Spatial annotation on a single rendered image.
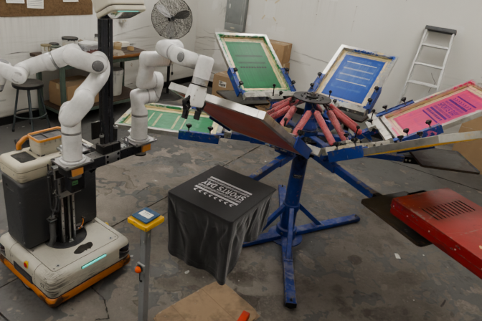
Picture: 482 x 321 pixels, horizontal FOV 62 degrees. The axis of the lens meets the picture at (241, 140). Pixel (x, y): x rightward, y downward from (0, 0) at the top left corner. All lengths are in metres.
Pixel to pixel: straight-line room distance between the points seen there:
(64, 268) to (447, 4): 5.36
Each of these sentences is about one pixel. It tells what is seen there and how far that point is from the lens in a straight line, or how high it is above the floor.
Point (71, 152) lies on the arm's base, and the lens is 2.18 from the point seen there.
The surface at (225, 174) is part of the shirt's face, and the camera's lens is 2.54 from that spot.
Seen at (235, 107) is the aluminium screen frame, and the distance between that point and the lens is 1.91.
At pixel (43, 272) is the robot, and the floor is 0.27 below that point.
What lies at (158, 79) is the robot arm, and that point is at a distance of 2.33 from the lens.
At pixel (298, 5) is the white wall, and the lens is 6.79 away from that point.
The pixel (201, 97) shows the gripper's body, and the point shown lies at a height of 1.58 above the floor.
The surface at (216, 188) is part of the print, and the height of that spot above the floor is 0.95.
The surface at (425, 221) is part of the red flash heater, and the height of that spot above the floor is 1.10.
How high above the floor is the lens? 2.14
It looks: 23 degrees down
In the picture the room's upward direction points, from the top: 7 degrees clockwise
